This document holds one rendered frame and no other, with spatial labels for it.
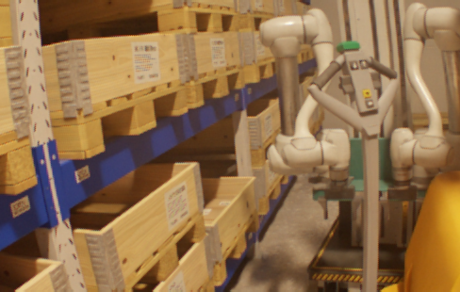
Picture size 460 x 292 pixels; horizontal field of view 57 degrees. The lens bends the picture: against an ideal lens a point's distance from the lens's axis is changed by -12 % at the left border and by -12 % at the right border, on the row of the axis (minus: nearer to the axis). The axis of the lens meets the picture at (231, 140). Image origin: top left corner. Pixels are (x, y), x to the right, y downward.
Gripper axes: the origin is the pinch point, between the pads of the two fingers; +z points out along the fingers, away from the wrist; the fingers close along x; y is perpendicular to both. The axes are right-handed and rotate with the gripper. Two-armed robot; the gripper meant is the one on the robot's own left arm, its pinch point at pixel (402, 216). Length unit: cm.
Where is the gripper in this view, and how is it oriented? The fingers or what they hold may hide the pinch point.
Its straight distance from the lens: 206.6
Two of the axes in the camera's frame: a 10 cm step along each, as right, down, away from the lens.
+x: 9.1, -0.1, -4.2
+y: -4.1, 2.2, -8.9
